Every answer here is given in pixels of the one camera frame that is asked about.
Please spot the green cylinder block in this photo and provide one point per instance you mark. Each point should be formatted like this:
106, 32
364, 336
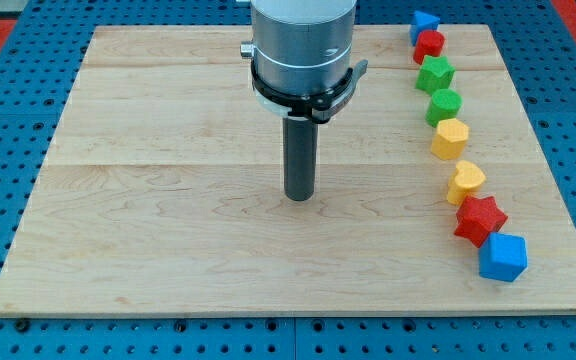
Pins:
444, 104

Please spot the yellow hexagon block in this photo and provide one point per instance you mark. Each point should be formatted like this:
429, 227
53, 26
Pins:
450, 139

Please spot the red star block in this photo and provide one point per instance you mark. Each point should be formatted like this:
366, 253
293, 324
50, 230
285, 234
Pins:
477, 218

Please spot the yellow heart block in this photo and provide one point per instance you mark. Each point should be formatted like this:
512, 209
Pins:
466, 179

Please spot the red cylinder block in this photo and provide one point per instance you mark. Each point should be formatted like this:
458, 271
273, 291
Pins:
429, 43

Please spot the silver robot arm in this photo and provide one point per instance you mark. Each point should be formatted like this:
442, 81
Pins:
300, 47

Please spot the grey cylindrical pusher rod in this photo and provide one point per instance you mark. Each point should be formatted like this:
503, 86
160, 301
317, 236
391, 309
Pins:
299, 158

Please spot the green star block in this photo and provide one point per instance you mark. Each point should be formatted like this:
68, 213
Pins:
434, 74

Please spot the wooden board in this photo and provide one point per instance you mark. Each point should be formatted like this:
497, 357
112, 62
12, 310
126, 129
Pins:
161, 193

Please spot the blue cube block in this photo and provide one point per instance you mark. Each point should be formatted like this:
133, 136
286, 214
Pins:
503, 257

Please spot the blue triangle block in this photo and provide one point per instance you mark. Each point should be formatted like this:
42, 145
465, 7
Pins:
422, 21

